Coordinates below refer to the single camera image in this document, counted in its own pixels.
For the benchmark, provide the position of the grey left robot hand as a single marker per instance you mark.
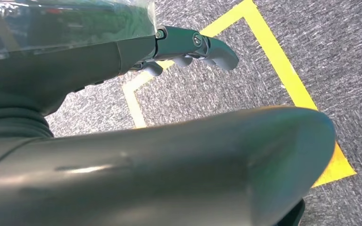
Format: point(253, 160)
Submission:
point(74, 62)

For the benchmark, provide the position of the yellow floor tape square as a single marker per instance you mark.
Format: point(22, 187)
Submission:
point(277, 62)

